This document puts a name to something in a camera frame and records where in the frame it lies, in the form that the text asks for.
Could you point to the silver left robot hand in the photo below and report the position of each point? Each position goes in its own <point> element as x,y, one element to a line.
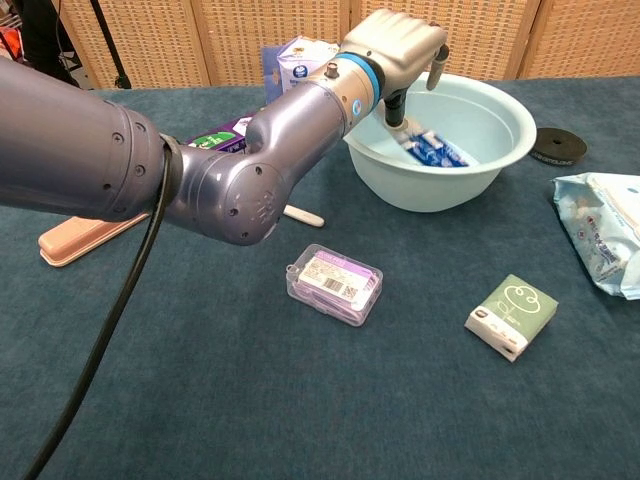
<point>400,45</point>

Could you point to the blue white toothpaste tube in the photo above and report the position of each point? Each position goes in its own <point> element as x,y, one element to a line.
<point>435,152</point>

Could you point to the white toothbrush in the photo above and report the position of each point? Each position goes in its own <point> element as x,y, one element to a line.
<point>307,217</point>

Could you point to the clear purple floss pick box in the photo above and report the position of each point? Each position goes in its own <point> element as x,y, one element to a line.
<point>335,287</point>

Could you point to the pink toothbrush case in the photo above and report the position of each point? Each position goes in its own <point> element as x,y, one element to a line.
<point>75,240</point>

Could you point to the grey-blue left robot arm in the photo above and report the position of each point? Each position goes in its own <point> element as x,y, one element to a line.
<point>75,150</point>

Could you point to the light blue plastic basin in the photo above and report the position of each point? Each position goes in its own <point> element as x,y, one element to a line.
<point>440,190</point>

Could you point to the wicker folding screen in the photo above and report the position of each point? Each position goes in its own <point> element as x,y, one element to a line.
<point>500,35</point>

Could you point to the purple white tissue pack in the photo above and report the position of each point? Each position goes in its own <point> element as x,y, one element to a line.
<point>295,70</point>

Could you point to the black round disc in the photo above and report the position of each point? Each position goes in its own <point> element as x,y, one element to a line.
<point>560,145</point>

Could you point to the purple green toothpaste box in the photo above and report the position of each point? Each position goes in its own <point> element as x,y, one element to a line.
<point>215,140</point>

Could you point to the light blue wet wipes pack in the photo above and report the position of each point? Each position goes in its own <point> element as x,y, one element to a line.
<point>600,235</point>

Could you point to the green white pocket tissue pack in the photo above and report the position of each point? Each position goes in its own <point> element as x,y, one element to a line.
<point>515,310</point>

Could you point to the black tripod stand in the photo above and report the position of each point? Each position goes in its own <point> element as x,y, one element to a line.
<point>107,40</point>

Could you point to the teal table cloth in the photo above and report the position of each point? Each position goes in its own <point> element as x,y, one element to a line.
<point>300,400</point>

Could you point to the orange white bag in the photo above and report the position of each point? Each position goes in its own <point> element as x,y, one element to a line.
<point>10,42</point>

